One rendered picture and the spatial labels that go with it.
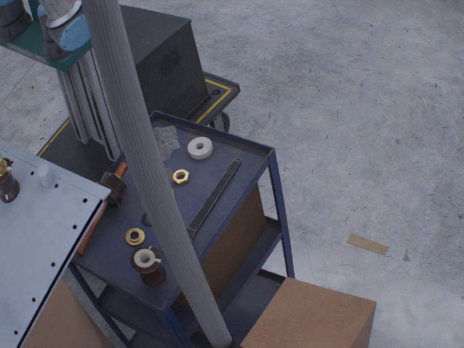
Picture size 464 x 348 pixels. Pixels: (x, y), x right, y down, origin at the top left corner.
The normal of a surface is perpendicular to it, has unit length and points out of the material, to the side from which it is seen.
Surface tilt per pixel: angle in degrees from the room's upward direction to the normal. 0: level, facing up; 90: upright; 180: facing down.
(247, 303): 0
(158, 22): 0
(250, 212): 90
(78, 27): 95
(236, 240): 90
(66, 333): 90
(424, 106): 0
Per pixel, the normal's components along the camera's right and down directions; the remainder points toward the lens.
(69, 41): 0.63, 0.59
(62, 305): 0.93, 0.18
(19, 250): -0.16, -0.62
